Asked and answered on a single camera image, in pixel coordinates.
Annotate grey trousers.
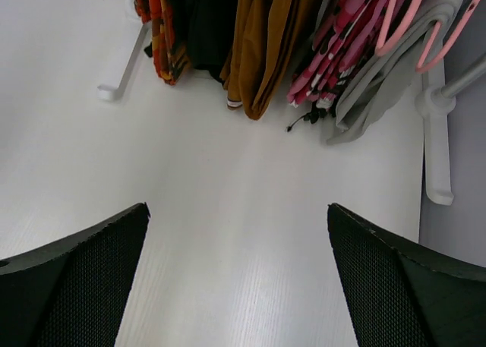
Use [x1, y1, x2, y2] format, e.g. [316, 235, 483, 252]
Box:
[327, 0, 463, 145]

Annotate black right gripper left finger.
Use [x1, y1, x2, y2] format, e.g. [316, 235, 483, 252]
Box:
[1, 203, 150, 346]

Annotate pink wire hanger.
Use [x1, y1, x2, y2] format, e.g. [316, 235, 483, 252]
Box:
[374, 0, 422, 57]
[415, 0, 481, 74]

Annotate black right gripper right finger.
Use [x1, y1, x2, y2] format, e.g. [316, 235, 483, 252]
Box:
[327, 203, 485, 346]

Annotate orange camouflage trousers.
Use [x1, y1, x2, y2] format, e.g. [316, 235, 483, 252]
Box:
[134, 0, 191, 86]

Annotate white clothes rack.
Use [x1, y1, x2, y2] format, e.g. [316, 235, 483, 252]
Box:
[96, 19, 485, 206]

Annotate black trousers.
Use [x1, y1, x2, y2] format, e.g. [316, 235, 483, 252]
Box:
[168, 0, 238, 83]

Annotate pink camouflage trousers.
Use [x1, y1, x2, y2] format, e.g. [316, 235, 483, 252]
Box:
[287, 0, 389, 107]

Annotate mustard brown trousers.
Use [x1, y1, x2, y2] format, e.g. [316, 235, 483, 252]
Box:
[220, 0, 323, 121]

